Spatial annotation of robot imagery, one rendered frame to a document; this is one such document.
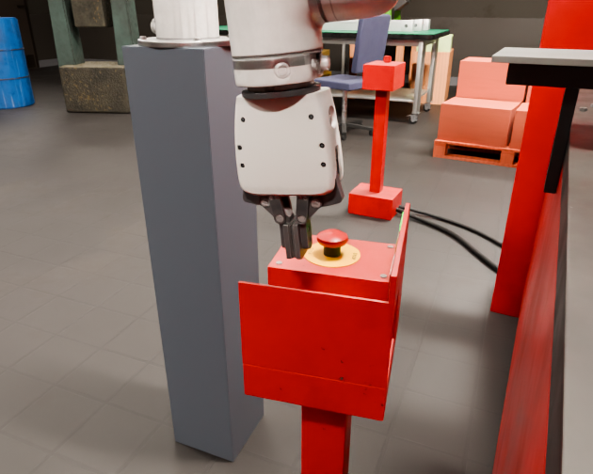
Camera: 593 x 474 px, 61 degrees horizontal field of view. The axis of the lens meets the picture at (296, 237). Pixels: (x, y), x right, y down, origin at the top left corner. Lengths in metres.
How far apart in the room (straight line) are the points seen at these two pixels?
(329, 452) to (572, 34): 1.43
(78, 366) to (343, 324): 1.40
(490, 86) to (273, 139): 3.85
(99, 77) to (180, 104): 4.93
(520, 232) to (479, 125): 2.11
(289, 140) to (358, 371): 0.25
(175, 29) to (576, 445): 0.90
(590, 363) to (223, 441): 1.13
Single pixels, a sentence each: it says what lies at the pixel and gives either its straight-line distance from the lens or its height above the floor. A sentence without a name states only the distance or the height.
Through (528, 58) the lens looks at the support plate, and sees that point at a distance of 0.86.
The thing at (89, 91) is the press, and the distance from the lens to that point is 5.99.
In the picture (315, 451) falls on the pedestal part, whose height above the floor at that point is 0.52.
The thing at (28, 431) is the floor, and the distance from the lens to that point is 1.67.
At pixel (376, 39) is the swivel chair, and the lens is 4.63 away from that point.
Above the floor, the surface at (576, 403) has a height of 0.88.
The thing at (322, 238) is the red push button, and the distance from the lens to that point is 0.63.
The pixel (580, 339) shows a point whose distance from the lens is 0.38.
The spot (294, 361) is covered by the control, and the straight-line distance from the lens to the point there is 0.56.
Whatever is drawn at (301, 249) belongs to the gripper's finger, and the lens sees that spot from 0.53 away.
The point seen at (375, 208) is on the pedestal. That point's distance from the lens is 2.80.
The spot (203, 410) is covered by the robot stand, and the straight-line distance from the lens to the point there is 1.36.
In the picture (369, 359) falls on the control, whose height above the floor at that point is 0.74.
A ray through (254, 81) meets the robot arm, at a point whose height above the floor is 1.01.
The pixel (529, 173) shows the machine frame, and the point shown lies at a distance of 1.87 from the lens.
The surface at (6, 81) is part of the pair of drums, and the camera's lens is 6.63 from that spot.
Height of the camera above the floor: 1.07
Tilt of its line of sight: 25 degrees down
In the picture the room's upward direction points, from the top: straight up
